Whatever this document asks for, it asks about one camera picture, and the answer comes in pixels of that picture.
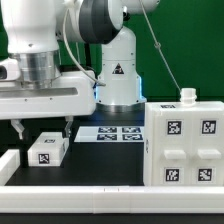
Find white U-shaped fence frame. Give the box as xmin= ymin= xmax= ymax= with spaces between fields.
xmin=0 ymin=149 xmax=224 ymax=214

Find white cabinet body box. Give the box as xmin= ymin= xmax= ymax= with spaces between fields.
xmin=143 ymin=88 xmax=224 ymax=186

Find white marker base plate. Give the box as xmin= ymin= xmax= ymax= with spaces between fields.
xmin=75 ymin=126 xmax=144 ymax=143

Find white cabinet door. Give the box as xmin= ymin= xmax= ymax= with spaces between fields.
xmin=192 ymin=111 xmax=224 ymax=186
xmin=152 ymin=112 xmax=191 ymax=186

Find white cabinet top block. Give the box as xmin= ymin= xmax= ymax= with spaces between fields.
xmin=27 ymin=132 xmax=69 ymax=167

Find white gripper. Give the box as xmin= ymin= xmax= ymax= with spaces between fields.
xmin=0 ymin=71 xmax=96 ymax=140

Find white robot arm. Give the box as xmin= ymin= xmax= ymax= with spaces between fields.
xmin=0 ymin=0 xmax=159 ymax=133

